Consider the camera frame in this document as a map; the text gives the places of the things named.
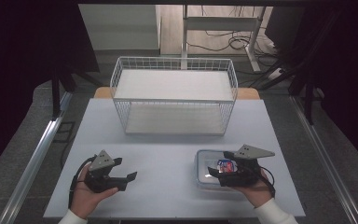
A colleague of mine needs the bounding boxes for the wooden table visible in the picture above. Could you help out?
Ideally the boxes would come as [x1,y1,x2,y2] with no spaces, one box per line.
[92,86,261,101]

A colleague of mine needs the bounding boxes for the person's right hand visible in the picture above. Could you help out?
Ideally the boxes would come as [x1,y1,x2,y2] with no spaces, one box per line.
[233,169,275,209]

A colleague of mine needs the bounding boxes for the small red blue packet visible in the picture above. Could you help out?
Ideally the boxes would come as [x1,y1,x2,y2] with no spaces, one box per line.
[215,159,235,175]

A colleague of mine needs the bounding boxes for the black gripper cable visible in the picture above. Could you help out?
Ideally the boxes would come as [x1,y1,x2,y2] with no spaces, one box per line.
[260,167,277,199]
[68,155,98,210]

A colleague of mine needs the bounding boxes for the person's left hand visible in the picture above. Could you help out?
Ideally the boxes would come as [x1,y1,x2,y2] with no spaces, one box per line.
[70,163,119,220]

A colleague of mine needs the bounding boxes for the black floor cables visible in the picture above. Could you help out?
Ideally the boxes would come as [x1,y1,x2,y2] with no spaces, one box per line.
[186,5,281,59]

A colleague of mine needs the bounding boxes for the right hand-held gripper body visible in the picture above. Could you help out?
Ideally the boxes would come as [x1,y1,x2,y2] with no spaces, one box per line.
[218,143,276,188]

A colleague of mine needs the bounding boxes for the white desk frame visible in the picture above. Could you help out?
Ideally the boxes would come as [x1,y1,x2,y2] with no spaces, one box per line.
[181,4,267,73]

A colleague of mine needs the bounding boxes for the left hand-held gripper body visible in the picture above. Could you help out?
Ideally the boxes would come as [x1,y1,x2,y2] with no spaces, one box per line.
[83,149,129,194]

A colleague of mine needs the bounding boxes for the white wire rack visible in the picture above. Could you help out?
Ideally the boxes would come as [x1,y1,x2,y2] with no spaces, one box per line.
[109,56,240,137]

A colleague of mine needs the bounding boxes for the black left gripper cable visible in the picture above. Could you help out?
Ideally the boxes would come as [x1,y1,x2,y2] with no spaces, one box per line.
[68,155,98,210]

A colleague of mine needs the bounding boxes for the white power strip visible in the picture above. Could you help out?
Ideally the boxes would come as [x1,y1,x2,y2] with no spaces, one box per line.
[266,67,284,81]

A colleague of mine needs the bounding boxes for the clear plastic container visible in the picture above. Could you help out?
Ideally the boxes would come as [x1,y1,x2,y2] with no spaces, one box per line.
[194,148,263,192]

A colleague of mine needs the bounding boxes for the black metal stand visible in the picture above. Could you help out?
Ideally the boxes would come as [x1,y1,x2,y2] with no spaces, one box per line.
[251,8,346,126]
[49,66,103,122]

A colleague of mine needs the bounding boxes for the aluminium rail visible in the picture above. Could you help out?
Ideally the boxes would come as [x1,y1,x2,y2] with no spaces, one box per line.
[289,94,358,224]
[0,91,73,224]

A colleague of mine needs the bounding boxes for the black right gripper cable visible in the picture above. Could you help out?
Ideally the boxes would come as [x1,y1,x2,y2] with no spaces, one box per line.
[260,167,277,199]

